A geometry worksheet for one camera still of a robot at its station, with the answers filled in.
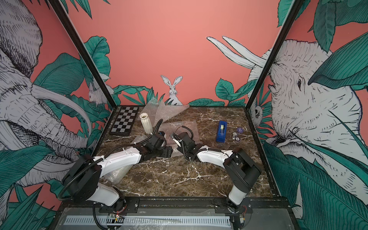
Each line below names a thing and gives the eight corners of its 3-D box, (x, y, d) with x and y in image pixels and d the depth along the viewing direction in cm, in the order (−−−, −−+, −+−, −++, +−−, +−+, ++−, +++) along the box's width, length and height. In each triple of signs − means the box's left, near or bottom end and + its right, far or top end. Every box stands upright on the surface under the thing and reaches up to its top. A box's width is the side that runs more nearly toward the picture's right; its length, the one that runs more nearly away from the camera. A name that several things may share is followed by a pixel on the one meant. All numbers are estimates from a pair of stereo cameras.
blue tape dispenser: (215, 140, 102) (216, 135, 97) (218, 125, 111) (219, 120, 106) (223, 143, 101) (225, 137, 96) (225, 127, 110) (227, 121, 105)
